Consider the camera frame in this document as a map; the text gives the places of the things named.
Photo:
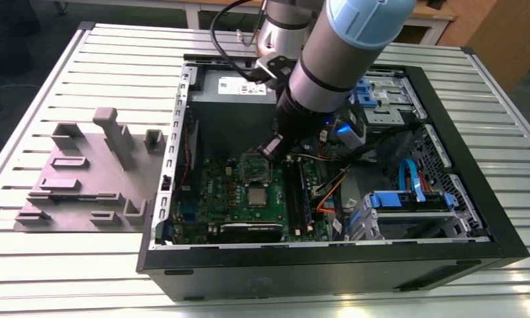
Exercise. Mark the silver CPU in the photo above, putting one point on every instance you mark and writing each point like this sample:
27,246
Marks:
260,195

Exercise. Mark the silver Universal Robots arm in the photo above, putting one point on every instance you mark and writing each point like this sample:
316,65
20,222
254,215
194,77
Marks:
336,59

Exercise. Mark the CPU socket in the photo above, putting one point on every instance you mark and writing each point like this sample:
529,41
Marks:
260,207

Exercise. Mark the grey power supply unit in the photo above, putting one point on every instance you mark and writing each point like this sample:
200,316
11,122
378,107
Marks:
230,126

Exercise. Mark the blue drive bay latch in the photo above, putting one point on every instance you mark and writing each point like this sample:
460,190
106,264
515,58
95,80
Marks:
367,99

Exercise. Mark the metal optical drive cage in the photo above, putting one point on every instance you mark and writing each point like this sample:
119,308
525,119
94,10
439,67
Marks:
384,119

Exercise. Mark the black RAM slot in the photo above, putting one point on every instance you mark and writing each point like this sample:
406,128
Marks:
294,195

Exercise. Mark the black RAM stick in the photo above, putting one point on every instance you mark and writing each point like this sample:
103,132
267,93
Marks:
304,198

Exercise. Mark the green Dell motherboard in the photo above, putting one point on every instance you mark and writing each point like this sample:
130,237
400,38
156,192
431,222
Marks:
222,208

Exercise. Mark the black graphics card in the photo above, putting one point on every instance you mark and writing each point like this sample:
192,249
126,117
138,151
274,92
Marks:
247,233

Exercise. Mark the hard disk in blue carrier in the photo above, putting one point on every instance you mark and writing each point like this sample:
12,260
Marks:
424,202

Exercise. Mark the metal disk bay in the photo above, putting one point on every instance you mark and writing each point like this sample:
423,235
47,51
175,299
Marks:
418,217

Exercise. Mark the black open PC case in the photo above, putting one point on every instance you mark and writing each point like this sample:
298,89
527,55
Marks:
292,275

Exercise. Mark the grey parts rack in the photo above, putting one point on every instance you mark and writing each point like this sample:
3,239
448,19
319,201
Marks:
102,179

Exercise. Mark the wooden cabinet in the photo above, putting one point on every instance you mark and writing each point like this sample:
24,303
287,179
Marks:
504,39

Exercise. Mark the RAM stick gold contacts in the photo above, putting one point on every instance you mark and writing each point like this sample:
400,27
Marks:
75,198

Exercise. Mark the white rounded wrist camera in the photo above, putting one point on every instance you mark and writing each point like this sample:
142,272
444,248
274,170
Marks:
351,137

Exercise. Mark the grey boxy wrist camera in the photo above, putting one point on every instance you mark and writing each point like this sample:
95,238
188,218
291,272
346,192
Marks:
274,66

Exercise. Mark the wooden desk white frame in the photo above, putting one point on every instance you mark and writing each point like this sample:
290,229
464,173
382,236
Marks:
424,14

